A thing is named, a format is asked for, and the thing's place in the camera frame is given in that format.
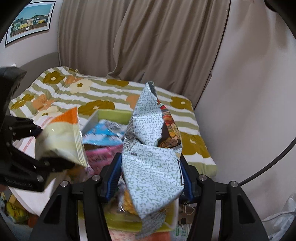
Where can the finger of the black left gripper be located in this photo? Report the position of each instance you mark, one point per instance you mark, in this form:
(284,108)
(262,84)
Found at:
(18,128)
(27,173)

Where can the grey rice cracker bag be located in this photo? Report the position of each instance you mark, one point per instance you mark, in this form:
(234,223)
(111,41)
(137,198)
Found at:
(151,155)

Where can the packaged waffle clear wrapper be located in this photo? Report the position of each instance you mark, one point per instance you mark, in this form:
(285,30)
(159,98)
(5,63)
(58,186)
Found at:
(125,203)

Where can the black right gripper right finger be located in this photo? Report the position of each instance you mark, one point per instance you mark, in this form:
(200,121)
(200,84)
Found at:
(226,203)

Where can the framed harbour picture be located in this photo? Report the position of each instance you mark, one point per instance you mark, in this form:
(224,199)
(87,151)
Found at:
(34,18)

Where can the orange cream snack bag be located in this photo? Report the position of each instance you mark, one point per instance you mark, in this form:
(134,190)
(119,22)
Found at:
(62,138)

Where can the pink snack bag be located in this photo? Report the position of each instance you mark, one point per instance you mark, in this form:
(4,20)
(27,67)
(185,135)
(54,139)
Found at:
(100,157)

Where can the white plastic bag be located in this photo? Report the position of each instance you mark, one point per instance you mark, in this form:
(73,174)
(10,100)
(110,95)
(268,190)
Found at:
(277,224)

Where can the beige curtain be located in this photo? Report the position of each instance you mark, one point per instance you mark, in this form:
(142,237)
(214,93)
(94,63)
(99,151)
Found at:
(171,43)

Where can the floral striped green quilt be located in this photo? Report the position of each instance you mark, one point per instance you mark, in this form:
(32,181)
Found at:
(61,88)

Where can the grey padded headboard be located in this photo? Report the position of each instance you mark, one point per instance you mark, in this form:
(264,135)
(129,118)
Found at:
(35,68)

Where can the blue white chip bag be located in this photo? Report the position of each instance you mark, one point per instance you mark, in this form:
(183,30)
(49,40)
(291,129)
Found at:
(105,133)

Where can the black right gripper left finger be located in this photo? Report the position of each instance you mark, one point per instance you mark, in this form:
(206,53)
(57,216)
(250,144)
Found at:
(60,217)

